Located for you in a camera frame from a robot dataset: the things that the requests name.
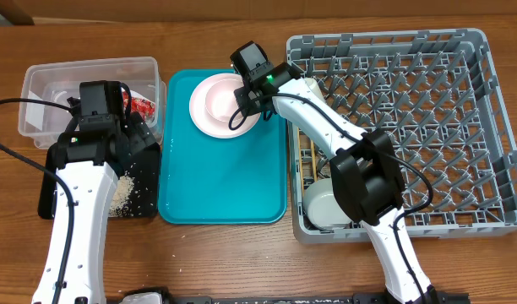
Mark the grey bowl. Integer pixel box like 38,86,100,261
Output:
302,178,352,231

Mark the red snack wrapper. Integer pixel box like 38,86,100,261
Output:
131,90,157,124

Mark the teal plastic tray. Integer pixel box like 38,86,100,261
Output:
158,69,287,225

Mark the pink bowl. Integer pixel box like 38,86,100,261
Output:
205,79,243,122

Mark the grey plastic dish rack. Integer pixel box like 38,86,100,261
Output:
286,29,517,238

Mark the clear plastic bin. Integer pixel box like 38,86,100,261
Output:
18,57,166,149

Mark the pink plate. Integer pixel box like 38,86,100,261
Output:
189,73,260,138

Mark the cream cup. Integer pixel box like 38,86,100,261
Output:
304,78,326,104

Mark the black plastic tray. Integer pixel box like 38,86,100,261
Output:
37,144,161,220

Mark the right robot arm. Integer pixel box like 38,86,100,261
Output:
232,62,437,303

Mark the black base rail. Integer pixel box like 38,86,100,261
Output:
118,286,471,304

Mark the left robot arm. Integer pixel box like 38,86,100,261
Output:
32,112,161,303

